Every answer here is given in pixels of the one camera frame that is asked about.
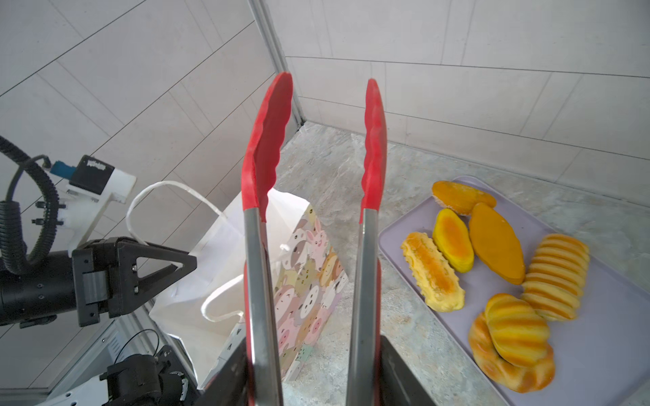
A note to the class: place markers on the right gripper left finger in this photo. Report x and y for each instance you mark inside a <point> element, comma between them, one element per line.
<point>229,386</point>

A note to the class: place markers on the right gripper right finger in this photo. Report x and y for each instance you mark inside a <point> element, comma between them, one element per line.
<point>397,383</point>

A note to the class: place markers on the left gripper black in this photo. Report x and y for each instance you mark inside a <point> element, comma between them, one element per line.
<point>119,275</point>

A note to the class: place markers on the red steel kitchen tongs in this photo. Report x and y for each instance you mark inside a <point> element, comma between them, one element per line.
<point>257,179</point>

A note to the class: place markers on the white cartoon paper bag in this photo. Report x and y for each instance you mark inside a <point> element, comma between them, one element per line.
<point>205,309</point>

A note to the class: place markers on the striped round bun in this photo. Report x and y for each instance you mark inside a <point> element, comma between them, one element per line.
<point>519,334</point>

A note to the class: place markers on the striped long bread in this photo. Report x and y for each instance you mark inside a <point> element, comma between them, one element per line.
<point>556,277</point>

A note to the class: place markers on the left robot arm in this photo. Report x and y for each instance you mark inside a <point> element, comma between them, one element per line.
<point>40,296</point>

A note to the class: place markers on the yellow ridged long bread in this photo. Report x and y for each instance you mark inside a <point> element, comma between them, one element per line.
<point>435,277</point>

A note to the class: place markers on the yellow orange oval bread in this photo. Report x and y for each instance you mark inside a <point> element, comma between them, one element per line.
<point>451,236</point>

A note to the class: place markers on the orange pointed oval bread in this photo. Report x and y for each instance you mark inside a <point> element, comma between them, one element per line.
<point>496,244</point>

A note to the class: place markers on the orange flat bread top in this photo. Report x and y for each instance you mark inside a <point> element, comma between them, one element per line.
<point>460,198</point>

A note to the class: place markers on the lilac plastic tray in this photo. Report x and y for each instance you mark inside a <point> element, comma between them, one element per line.
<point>602,357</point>

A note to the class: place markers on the ring shaped donut bread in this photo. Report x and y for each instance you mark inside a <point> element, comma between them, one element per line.
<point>516,378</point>

